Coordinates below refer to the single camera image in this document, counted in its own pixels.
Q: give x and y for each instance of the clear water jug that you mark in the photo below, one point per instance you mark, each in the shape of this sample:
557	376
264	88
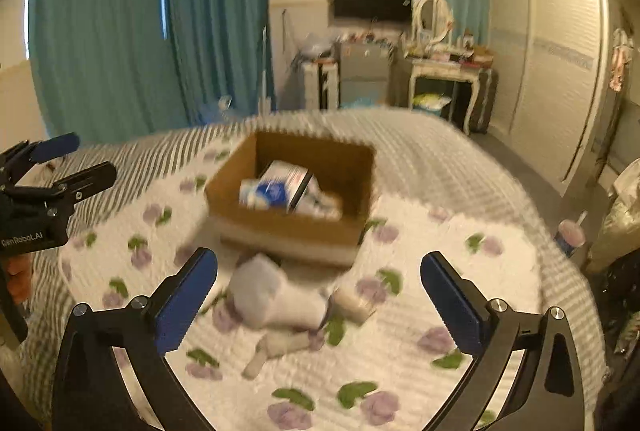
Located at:
220	112

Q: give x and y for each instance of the person's left hand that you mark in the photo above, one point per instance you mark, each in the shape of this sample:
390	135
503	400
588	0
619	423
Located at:
18	273

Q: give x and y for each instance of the white black suitcase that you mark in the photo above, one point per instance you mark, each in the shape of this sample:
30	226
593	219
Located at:
320	85

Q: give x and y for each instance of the small white sock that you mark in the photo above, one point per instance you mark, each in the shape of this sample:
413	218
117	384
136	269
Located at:
273	346

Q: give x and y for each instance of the dark striped suitcase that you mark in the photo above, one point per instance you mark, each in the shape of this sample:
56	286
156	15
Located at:
484	104

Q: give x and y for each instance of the drink cup with straw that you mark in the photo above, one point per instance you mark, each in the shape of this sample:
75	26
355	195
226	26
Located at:
570	235

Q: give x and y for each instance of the blue bin with bags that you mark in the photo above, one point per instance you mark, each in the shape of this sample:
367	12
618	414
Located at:
431	103

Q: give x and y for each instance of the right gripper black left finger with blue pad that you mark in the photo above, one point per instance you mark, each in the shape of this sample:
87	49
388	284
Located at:
89	392

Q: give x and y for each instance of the white sock with foil trim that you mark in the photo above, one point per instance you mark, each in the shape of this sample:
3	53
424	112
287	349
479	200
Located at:
319	204

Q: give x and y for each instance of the middle teal curtain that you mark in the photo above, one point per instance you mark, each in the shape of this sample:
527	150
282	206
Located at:
222	50

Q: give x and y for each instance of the cream rolled sock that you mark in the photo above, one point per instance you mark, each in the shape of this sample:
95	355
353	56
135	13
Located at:
350	306

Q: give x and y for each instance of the large white knit sock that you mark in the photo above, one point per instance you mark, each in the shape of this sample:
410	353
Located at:
263	296

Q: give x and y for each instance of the white oval vanity mirror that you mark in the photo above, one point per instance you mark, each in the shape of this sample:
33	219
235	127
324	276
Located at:
432	20

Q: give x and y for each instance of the grey checked bed cover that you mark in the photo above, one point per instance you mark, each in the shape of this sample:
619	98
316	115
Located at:
417	156

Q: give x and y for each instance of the white dressing table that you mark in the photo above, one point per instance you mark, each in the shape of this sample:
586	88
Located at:
447	71

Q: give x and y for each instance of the brown cardboard box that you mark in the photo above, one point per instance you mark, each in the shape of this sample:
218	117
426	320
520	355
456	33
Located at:
344	169

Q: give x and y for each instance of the white louvered wardrobe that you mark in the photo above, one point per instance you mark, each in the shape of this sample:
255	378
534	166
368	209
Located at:
551	57

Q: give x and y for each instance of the left teal curtain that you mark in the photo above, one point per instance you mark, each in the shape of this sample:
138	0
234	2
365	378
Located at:
103	70

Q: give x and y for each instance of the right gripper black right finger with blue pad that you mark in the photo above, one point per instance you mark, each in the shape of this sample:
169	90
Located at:
546	393

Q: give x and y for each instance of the grey mini fridge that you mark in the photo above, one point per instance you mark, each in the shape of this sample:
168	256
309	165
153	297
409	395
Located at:
364	74

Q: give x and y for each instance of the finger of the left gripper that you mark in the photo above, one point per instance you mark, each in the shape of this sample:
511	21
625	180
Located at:
86	183
54	148

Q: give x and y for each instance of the tissue pack white blue red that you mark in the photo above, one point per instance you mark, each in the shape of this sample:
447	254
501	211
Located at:
279	187

